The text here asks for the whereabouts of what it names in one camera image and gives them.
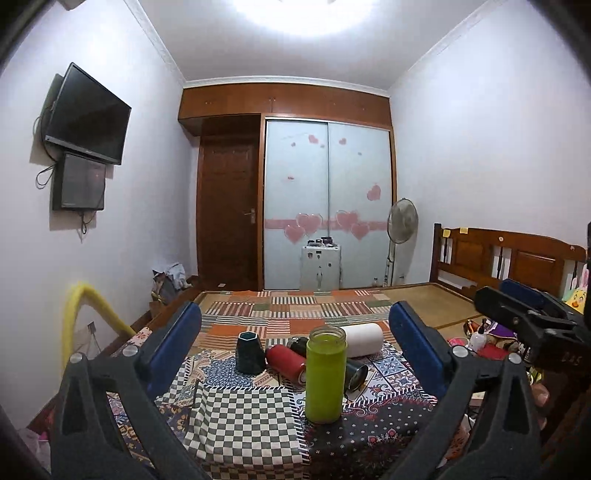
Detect yellow foam tube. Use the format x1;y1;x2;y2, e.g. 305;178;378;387
62;282;137;371

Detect black cup with steel rim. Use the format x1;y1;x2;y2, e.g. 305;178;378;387
344;357;370;394

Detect dark green hexagonal cup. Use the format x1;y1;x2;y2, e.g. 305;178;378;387
235;330;269;374

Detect woven bamboo mat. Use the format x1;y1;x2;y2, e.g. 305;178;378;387
382;284;486;343

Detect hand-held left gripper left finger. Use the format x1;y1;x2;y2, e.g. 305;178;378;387
50;301;211;480

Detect green checked cloth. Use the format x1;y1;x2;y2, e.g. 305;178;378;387
182;385;305;464

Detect small wall-mounted monitor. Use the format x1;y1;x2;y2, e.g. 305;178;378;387
52;152;108;212

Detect standing fan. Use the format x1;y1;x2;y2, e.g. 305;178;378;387
385;198;419;288

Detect wooden bed headboard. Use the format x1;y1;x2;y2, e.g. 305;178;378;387
429;223;588;302

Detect brown wooden door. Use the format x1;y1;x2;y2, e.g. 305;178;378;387
198;138;260;291

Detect red cup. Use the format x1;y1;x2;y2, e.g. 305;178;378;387
265;344;308;385

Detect tall green cup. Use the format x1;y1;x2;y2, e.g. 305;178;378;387
305;325;348;424

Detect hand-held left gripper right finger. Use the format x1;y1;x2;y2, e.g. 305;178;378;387
388;301;546;480

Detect small white cabinet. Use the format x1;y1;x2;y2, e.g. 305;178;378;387
300;244;343;292

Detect wall-mounted black television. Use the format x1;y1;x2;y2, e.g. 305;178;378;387
44;62;132;166

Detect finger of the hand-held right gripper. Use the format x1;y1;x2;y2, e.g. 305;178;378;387
474;286;578;344
500;278;566;315

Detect patchwork blanket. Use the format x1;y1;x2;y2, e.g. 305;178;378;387
106;290;465;480

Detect wooden wardrobe with heart stickers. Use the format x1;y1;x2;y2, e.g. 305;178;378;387
179;83;398;292

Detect yellow plush toy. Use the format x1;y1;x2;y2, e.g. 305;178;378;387
566;287;588;315

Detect black cable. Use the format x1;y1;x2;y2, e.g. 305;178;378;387
36;159;58;188

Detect ceiling lamp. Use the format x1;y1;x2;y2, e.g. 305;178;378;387
231;0;376;35

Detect white cup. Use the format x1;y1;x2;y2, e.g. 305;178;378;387
344;323;385;359

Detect pile of clothes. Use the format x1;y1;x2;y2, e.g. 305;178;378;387
150;263;191;306

